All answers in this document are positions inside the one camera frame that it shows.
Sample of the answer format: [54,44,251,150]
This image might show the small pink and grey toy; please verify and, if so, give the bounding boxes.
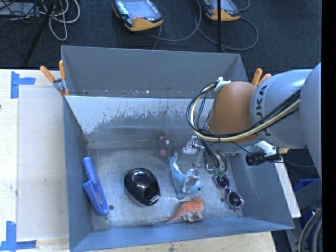
[156,135,174,158]

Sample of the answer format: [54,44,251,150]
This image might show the black glossy rounded object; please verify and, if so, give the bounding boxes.
[123,167,161,207]

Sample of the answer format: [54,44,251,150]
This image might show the pale wood board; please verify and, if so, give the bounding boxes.
[16,83,70,243]

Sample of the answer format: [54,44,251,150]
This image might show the grey metal bin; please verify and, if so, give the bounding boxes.
[60,45,296,252]

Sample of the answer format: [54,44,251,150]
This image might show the blue plastic scraper tool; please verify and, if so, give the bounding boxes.
[82,156,109,216]

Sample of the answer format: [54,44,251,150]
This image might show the orange toy dinosaur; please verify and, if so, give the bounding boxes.
[164,196,206,225]

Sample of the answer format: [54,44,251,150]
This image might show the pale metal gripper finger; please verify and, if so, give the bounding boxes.
[182,135,206,156]
[183,168,201,194]

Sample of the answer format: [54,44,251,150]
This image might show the black cylinder on white bracket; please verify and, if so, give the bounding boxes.
[245,140,290,166]

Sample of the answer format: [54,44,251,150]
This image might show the blue toy dolphin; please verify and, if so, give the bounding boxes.
[167,152,205,201]

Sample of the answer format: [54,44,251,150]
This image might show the purple sunglasses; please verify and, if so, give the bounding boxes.
[212,173,245,211]

